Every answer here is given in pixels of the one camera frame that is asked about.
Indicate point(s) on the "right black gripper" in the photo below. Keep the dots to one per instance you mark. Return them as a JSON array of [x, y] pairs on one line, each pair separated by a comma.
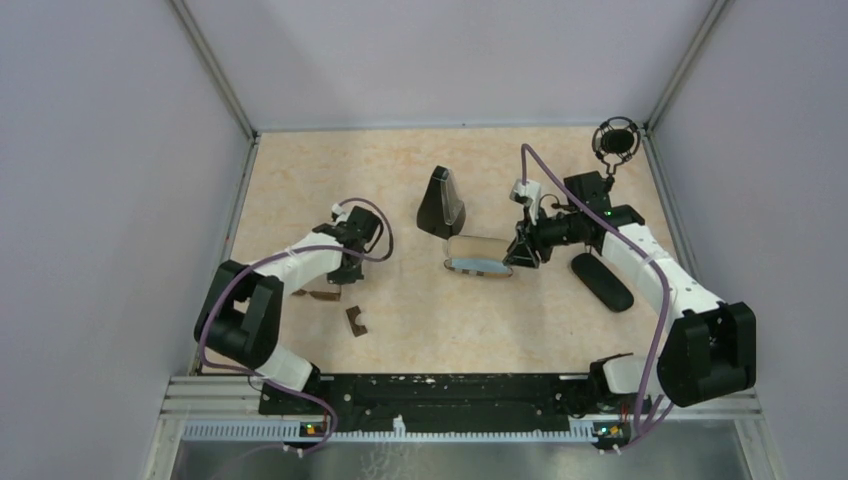
[[529, 240]]

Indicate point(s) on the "brown frame sunglasses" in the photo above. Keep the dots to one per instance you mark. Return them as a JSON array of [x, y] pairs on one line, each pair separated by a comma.
[[331, 296]]

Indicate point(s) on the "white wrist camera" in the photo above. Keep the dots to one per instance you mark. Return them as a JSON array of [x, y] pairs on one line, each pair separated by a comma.
[[338, 213], [528, 194]]

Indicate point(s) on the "black microphone on tripod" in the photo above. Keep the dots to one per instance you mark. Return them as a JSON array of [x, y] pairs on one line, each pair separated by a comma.
[[615, 142]]

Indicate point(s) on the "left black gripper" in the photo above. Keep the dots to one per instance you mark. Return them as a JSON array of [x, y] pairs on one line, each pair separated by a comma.
[[338, 277]]

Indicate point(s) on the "dark triangular glasses case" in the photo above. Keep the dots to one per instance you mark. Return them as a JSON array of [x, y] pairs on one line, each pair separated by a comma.
[[441, 212]]

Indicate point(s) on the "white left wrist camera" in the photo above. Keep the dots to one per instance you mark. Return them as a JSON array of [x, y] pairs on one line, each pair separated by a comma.
[[338, 213]]

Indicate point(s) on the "grey slotted cable duct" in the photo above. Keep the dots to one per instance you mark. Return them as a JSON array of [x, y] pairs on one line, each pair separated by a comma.
[[287, 431]]

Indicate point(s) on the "black textured glasses case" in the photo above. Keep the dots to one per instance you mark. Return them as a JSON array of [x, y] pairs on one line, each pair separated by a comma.
[[602, 283]]

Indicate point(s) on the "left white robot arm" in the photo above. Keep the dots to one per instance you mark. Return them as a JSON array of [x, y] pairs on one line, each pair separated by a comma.
[[241, 314]]

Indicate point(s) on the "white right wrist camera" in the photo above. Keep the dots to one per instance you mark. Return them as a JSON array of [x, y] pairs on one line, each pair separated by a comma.
[[528, 194]]

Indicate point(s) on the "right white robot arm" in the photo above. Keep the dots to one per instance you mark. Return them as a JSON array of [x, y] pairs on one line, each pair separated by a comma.
[[707, 347]]

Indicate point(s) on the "plaid glasses case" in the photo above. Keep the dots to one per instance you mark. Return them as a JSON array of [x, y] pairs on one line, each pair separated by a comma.
[[464, 246]]

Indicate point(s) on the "small brown case insert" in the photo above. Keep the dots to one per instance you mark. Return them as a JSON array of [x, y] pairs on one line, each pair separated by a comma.
[[357, 328]]

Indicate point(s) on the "blue cleaning cloth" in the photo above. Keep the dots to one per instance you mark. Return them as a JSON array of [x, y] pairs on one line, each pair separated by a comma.
[[479, 267]]

